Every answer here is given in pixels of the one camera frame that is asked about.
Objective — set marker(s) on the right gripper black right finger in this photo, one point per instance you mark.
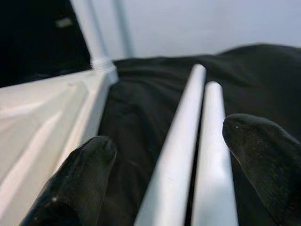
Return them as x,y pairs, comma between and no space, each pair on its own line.
270,164

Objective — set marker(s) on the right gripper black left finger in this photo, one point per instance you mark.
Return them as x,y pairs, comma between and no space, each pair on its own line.
77,183

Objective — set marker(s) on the white plastic table leg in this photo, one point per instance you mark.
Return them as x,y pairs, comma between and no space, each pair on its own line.
212,164
97,51
174,153

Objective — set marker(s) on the white plastic children table top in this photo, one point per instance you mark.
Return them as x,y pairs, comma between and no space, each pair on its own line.
35,117

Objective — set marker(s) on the black plastic table cover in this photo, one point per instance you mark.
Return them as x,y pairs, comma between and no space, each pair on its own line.
152,94

